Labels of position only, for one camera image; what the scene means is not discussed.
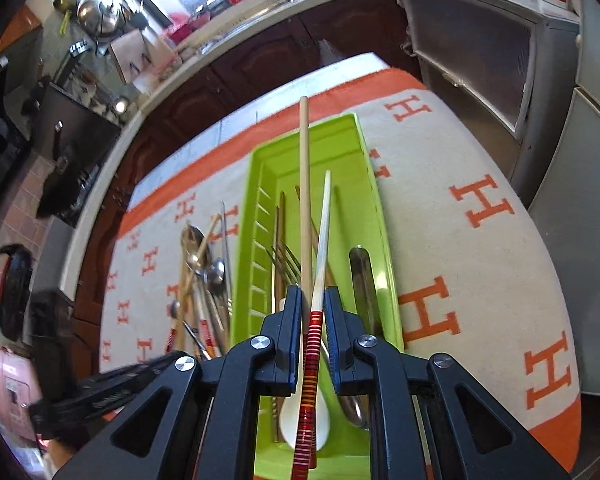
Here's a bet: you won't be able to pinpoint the small metal ladle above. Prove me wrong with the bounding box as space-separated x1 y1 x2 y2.
200 257 228 321

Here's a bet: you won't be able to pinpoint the steel stove screen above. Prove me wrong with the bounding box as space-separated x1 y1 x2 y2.
32 82 123 226

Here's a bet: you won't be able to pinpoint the pink rice cooker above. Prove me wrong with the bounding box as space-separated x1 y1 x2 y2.
0 347 43 443

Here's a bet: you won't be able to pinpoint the metal fork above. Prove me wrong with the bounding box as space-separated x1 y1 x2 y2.
266 244 302 291

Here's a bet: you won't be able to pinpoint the steel cabinet frosted doors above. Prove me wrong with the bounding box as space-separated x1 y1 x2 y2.
390 0 581 206

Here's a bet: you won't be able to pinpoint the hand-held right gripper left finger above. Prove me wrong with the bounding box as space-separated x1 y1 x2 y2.
55 285 303 480

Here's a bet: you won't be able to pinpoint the wide-handled metal spoon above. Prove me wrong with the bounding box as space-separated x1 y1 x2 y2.
340 246 381 431

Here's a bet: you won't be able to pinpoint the black pressure cooker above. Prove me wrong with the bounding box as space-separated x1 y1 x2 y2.
0 244 33 343

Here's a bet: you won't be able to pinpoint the orange printed blanket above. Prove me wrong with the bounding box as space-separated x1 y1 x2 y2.
97 67 581 456

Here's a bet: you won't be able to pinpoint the white ceramic spoon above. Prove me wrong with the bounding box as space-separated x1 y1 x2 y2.
279 297 331 451

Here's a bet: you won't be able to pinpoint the hanging steel pots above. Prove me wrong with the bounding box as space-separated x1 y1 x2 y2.
52 0 136 43

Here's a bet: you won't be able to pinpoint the green plastic cutlery tray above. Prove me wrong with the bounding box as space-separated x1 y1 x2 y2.
229 112 406 480

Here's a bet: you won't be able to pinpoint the light wooden chopstick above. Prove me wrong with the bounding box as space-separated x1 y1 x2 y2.
294 185 337 288
177 255 191 356
299 96 320 471
177 214 221 311

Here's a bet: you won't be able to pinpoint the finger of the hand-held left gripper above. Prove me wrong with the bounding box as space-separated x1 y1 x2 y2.
80 352 182 423
30 290 86 396

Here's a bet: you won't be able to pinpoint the wooden cutting board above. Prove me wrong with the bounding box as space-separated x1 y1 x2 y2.
109 27 181 86

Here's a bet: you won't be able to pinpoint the clear plastic bag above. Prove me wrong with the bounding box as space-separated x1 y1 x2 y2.
320 40 351 66

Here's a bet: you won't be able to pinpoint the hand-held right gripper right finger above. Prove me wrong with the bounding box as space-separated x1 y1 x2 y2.
325 286 571 480

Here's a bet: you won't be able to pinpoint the grey refrigerator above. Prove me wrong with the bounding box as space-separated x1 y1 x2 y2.
527 0 600 396

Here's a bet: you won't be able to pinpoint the steel chopstick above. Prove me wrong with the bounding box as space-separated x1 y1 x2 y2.
220 200 235 356

